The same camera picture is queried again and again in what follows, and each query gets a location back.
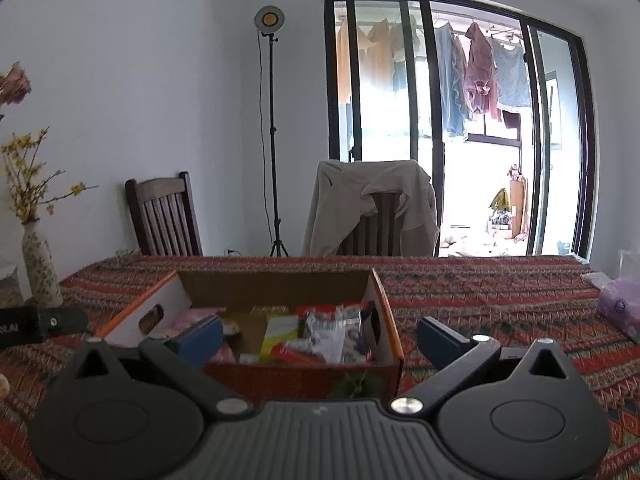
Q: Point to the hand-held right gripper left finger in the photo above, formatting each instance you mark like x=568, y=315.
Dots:
x=197, y=342

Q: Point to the yellow flower branches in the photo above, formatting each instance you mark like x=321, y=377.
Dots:
x=25, y=200

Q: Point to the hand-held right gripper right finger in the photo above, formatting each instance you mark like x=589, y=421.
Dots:
x=440, y=342

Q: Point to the maroon hanging shirt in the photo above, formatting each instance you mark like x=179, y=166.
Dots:
x=482, y=70

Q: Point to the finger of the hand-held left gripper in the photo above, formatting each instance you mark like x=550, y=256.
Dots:
x=60, y=320

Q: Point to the beige hanging garment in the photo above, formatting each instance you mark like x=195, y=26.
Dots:
x=380, y=50

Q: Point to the floral ceramic vase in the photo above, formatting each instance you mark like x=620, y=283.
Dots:
x=40, y=270

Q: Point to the beige jacket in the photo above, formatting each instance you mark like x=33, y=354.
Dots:
x=340, y=200

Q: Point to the wooden board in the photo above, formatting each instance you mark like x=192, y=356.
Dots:
x=519, y=205

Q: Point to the red cardboard box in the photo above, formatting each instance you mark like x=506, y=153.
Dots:
x=300, y=380

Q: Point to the purple tissue pack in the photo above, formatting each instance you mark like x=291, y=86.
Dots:
x=617, y=305

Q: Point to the small grey ornament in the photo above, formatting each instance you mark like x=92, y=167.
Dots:
x=128, y=253

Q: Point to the pink artificial flowers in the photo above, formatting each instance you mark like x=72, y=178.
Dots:
x=15, y=85

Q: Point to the dark wooden chair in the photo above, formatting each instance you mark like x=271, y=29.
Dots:
x=380, y=225
x=160, y=190

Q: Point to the dark small hanging garment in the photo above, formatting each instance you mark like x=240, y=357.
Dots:
x=512, y=120

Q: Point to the studio light on stand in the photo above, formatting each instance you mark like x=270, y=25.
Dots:
x=269, y=19

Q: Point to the pile of assorted snack bags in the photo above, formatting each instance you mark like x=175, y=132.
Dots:
x=320, y=335

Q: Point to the yellow bag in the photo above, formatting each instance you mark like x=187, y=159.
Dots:
x=501, y=199

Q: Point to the blue denim hanging garment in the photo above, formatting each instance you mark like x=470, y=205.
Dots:
x=450, y=80

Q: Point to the light blue hanging top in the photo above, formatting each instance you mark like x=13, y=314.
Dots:
x=512, y=75

